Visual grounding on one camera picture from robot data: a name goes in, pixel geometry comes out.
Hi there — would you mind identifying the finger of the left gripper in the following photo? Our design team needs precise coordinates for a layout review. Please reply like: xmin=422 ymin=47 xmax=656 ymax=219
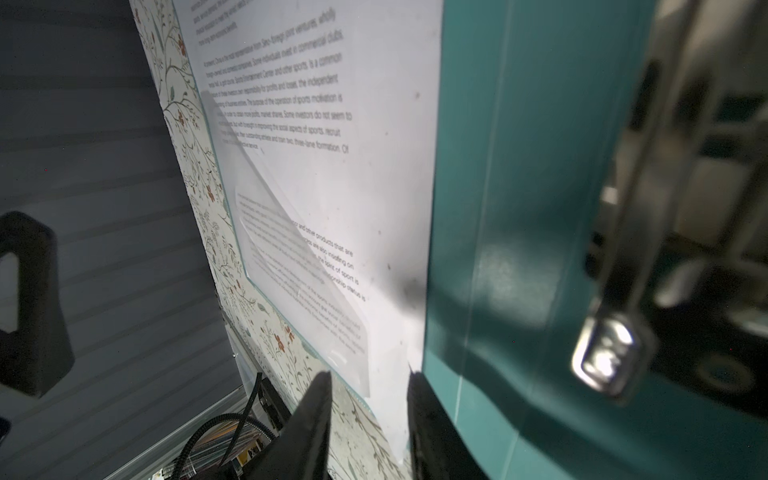
xmin=1 ymin=211 xmax=75 ymax=398

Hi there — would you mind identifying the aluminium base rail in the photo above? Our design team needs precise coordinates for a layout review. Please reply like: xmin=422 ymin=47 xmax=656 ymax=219
xmin=107 ymin=375 xmax=277 ymax=479

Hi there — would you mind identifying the floral table mat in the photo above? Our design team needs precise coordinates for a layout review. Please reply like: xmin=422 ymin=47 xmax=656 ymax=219
xmin=129 ymin=1 xmax=412 ymax=479

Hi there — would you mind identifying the teal paper folder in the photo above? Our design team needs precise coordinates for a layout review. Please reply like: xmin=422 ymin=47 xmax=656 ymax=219
xmin=414 ymin=1 xmax=767 ymax=479

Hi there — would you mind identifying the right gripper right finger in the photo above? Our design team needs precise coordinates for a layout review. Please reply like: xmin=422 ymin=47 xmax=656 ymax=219
xmin=407 ymin=372 xmax=487 ymax=480

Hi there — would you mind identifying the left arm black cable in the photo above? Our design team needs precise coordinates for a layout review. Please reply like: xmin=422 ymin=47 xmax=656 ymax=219
xmin=170 ymin=371 xmax=277 ymax=480

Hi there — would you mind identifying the printed paper sheet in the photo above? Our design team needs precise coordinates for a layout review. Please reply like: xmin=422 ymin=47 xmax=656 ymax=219
xmin=174 ymin=1 xmax=443 ymax=458

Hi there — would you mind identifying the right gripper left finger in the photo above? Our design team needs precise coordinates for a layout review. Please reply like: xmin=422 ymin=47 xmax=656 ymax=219
xmin=241 ymin=371 xmax=332 ymax=479

